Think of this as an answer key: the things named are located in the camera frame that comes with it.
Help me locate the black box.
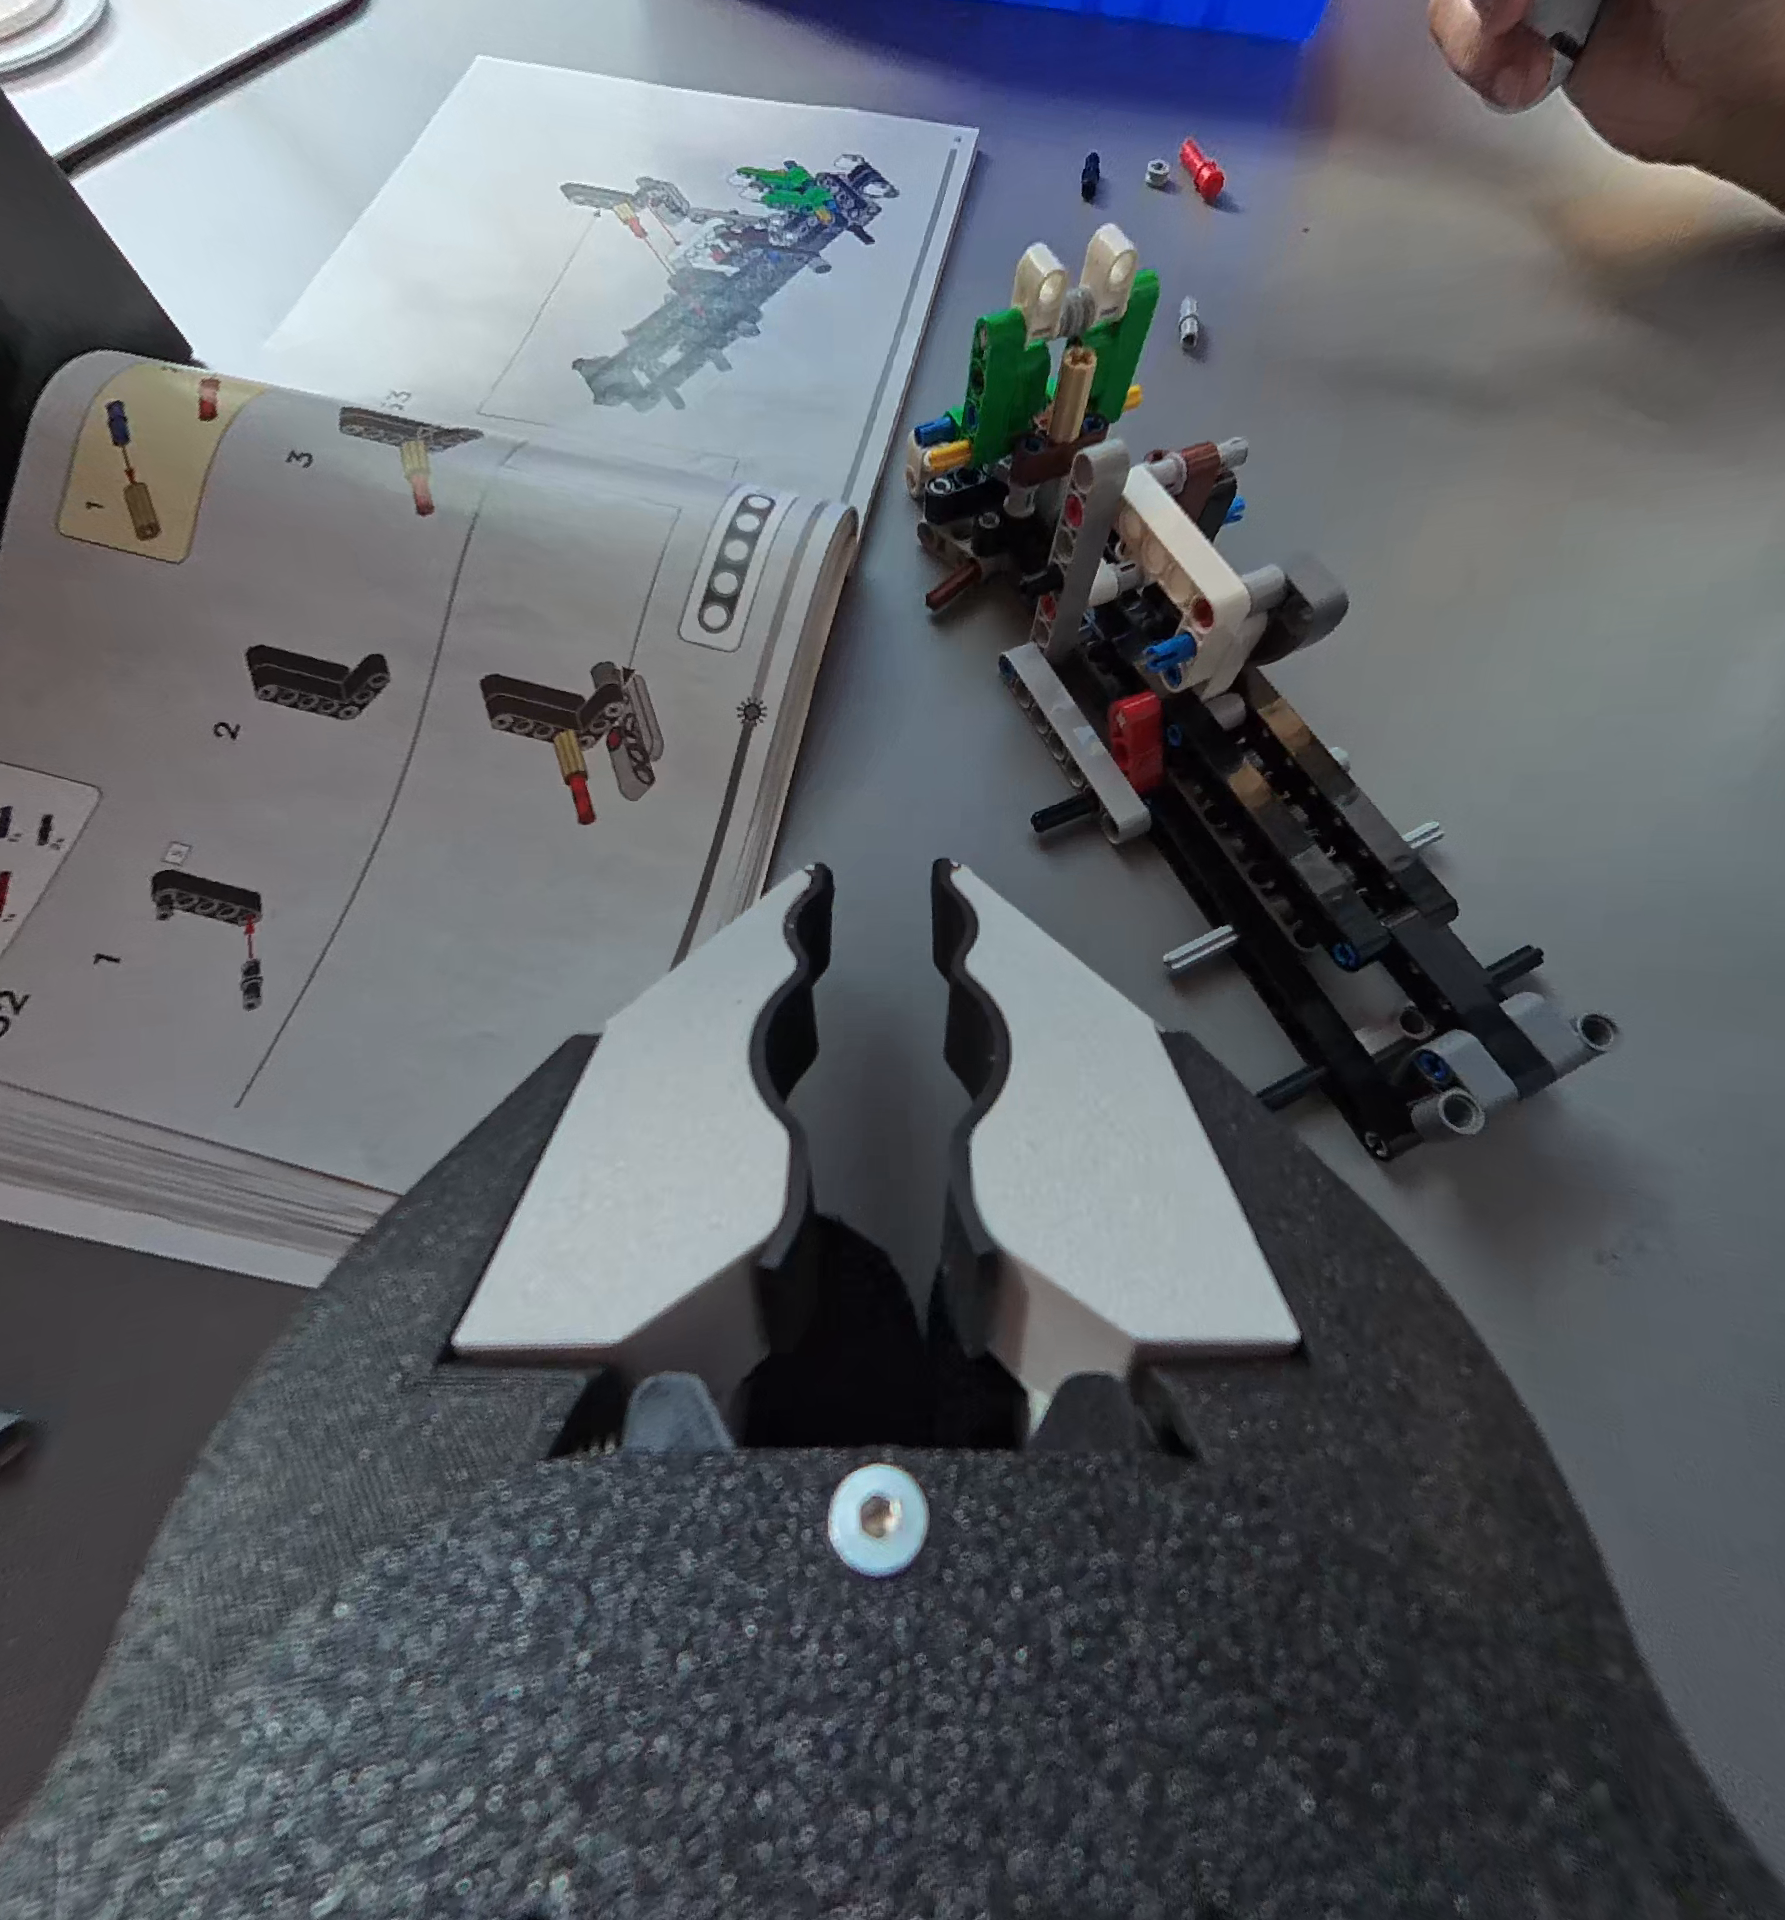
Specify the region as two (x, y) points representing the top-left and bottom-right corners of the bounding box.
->
(0, 15), (197, 621)

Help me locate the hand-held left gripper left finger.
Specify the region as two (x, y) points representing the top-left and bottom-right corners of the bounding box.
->
(445, 862), (838, 1390)

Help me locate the person's right hand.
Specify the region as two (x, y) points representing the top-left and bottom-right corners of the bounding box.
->
(1427, 0), (1785, 256)

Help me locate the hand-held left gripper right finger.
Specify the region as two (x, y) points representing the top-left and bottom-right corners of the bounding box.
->
(929, 860), (1303, 1432)

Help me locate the open lego instruction booklet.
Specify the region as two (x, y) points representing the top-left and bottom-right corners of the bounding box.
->
(0, 56), (981, 1292)

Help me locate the blue plastic tray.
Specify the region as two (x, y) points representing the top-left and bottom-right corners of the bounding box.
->
(746, 0), (1334, 45)

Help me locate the white round plate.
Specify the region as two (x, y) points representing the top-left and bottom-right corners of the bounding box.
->
(0, 0), (106, 70)

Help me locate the long black lego chassis model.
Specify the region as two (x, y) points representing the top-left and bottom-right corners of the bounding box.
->
(907, 222), (1618, 1164)

